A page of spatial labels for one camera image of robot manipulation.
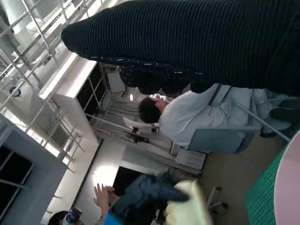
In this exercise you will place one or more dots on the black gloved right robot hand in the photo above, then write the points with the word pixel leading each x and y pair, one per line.
pixel 187 35

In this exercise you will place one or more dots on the pink bowl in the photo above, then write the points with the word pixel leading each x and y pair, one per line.
pixel 289 187

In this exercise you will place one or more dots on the grey white panel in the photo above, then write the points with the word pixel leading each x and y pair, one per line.
pixel 116 80

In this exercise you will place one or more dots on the grey office chair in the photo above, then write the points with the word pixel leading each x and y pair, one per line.
pixel 215 140

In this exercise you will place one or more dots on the black desk device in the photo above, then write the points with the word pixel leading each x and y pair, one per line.
pixel 137 138

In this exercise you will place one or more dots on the white vented box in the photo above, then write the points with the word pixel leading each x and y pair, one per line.
pixel 191 159

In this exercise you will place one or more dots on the white cabinet with dark panes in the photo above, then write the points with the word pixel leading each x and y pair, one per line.
pixel 65 100

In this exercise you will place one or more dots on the black office chair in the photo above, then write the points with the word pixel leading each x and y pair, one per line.
pixel 213 198

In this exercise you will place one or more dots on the blue white round object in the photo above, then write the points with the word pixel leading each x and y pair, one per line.
pixel 16 92

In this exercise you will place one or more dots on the green cutting mat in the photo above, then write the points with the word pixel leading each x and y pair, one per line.
pixel 260 201

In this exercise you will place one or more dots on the dark window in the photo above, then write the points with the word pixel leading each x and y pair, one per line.
pixel 11 173

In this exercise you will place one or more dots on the aluminium frame rack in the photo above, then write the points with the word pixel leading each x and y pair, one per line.
pixel 35 23

